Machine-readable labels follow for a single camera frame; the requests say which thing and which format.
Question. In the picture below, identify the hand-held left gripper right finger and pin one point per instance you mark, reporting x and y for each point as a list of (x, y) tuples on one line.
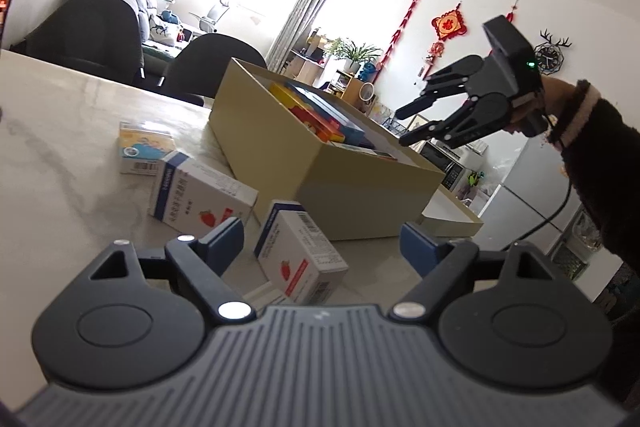
[(420, 247)]

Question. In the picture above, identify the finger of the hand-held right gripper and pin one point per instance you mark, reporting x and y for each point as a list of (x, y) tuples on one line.
[(450, 77), (475, 117)]

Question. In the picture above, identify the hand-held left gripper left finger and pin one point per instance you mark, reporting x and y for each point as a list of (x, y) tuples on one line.
[(225, 239)]

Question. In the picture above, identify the khaki cardboard box lid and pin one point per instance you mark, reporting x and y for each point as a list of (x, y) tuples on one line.
[(452, 214)]

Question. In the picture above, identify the white blue strawberry medicine box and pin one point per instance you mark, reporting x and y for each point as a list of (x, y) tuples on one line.
[(200, 192), (300, 252)]

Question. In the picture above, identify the khaki cardboard storage box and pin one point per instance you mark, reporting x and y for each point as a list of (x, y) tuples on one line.
[(320, 187)]

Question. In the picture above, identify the yellow cartoon medicine box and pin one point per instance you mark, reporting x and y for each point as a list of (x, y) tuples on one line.
[(145, 149)]

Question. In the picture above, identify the yellow orange medicine box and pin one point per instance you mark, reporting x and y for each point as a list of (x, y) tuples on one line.
[(300, 107)]

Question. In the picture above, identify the person's right forearm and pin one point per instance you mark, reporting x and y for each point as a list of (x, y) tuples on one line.
[(610, 167)]

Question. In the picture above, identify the white marble desktop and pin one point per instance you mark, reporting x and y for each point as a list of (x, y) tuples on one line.
[(60, 157)]

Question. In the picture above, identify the person's right hand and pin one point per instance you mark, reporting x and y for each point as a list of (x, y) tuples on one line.
[(557, 99)]

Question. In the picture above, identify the red hanging decoration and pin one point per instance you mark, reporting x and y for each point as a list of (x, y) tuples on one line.
[(510, 14), (407, 14)]

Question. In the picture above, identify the red Chinese knot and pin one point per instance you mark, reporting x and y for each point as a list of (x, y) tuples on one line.
[(448, 24)]

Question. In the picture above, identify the microwave oven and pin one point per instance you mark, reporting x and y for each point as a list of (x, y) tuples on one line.
[(445, 164)]

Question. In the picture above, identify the blue figurine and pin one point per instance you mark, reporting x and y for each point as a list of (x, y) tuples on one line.
[(369, 68)]

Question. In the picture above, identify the round white fan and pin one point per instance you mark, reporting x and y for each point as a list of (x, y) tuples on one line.
[(367, 93)]

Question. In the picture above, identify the white refrigerator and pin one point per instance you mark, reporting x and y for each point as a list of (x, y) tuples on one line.
[(525, 187)]

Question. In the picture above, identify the green potted plant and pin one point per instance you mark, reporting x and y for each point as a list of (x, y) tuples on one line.
[(355, 52)]

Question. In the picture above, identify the wooden shelf unit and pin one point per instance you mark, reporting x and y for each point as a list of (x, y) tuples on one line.
[(345, 87)]

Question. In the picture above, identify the wooden desk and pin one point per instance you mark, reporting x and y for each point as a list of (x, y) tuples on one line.
[(302, 64)]

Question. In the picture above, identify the grey curtain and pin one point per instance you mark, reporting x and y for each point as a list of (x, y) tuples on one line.
[(310, 12)]

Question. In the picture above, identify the black chair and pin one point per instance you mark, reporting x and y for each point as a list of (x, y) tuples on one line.
[(85, 37), (215, 62)]

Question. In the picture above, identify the white office chair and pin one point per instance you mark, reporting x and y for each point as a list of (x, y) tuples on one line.
[(215, 9)]

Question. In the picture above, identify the grey sofa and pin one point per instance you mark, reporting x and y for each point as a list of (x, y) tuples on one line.
[(140, 7)]

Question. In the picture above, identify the black antler wall clock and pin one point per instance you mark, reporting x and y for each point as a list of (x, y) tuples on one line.
[(547, 57)]

